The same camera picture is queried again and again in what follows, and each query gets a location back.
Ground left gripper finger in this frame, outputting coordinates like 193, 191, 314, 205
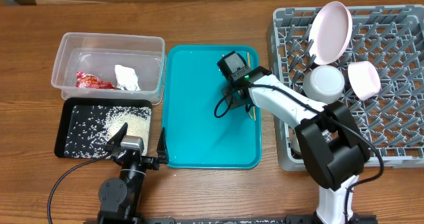
156, 127, 169, 164
105, 123, 128, 152

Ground white rice pile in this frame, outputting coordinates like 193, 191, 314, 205
64, 105, 152, 158

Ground wooden chopstick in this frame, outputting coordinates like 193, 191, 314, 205
218, 51, 254, 119
247, 52, 256, 121

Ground white napkin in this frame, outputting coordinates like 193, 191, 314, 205
115, 64, 140, 91

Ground red sauce packet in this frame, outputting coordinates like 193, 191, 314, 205
76, 72, 115, 89

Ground grey bowl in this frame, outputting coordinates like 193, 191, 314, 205
303, 66, 345, 104

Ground large white plate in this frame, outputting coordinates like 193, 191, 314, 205
308, 1, 352, 65

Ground small white plate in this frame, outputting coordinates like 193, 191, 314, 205
348, 61, 381, 101

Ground white cup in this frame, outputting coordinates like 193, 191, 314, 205
291, 136, 301, 156

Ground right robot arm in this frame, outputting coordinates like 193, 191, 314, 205
217, 51, 370, 223

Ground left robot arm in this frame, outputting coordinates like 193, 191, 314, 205
96, 123, 169, 224

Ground black food tray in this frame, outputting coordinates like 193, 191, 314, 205
54, 97, 152, 159

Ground teal plastic tray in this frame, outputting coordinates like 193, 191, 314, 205
162, 44, 262, 169

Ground clear plastic bin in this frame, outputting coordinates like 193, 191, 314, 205
51, 32, 166, 105

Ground grey dish rack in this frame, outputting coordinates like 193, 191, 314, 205
266, 5, 423, 168

